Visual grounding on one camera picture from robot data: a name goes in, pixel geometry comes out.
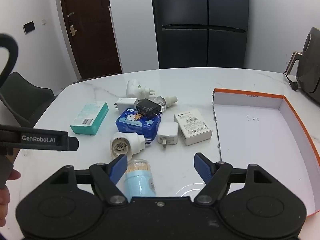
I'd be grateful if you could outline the dark grey chair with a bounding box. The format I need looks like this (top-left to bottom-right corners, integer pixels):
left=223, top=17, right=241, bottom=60
left=0, top=72, right=55, bottom=128

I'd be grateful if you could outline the person's left hand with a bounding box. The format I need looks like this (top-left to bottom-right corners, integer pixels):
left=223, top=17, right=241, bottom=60
left=0, top=169, right=22, bottom=227

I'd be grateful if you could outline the black refrigerator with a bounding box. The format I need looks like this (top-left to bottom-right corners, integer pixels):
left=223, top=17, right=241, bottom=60
left=149, top=0, right=250, bottom=69

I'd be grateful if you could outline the teal cardboard box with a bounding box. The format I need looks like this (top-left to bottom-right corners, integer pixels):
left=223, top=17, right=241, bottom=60
left=70, top=101, right=109, bottom=136

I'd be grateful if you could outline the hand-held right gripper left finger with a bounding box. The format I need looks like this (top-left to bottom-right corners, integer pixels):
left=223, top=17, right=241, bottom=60
left=51, top=154, right=128, bottom=207

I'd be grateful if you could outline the clear liquid refill bottle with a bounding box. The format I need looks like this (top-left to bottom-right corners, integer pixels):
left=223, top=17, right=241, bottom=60
left=152, top=95, right=178, bottom=114

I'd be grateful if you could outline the brown wooden door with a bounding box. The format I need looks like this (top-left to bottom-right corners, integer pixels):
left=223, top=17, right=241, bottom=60
left=58, top=0, right=122, bottom=80

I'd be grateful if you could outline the black charger adapter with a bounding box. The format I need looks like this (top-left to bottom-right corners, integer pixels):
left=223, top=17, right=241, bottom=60
left=136, top=99, right=163, bottom=117

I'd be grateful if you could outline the white square charger adapter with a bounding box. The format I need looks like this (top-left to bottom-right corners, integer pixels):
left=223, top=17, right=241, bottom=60
left=157, top=122, right=179, bottom=149

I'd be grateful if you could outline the black air fryer power plug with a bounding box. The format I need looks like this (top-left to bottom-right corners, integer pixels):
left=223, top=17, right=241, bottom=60
left=283, top=72, right=299, bottom=91

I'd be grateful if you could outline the black wall panel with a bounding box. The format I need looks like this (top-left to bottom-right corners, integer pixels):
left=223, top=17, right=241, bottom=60
left=23, top=21, right=36, bottom=34

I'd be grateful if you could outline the white labelled cardboard box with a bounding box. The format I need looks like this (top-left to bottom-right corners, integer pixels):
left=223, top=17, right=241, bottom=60
left=174, top=109, right=213, bottom=146

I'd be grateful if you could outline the clear round lid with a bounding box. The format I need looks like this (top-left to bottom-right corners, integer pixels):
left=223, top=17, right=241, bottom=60
left=175, top=183, right=208, bottom=197

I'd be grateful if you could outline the white plug-in heater socket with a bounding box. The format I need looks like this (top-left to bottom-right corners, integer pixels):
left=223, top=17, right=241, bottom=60
left=110, top=131, right=152, bottom=159

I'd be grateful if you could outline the white box with orange rim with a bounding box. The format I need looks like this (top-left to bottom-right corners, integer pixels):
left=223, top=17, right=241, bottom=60
left=212, top=88, right=320, bottom=218

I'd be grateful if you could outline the dark grey air fryer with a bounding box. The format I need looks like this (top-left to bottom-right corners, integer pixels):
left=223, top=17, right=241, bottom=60
left=283, top=27, right=320, bottom=100

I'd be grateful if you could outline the blue dental floss box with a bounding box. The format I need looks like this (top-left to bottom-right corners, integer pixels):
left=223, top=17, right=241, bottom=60
left=115, top=108, right=161, bottom=141

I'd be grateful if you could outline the brass door lock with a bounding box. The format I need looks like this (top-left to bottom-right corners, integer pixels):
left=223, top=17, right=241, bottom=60
left=67, top=12, right=77, bottom=36

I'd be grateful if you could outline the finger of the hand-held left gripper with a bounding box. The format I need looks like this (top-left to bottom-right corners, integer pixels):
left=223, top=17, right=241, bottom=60
left=67, top=136, right=80, bottom=151

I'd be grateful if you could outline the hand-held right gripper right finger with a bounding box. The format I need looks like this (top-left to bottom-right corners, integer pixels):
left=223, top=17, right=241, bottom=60
left=194, top=152, right=275, bottom=205

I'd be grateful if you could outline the black gripper strap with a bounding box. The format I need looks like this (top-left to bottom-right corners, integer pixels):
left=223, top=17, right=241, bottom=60
left=0, top=33, right=19, bottom=90

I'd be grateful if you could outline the white slim charger adapter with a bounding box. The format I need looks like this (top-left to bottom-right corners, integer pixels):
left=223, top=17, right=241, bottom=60
left=114, top=97, right=138, bottom=113

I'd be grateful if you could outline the white plug-in heater green mark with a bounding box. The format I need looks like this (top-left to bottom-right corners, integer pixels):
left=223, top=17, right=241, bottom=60
left=126, top=79, right=156, bottom=99

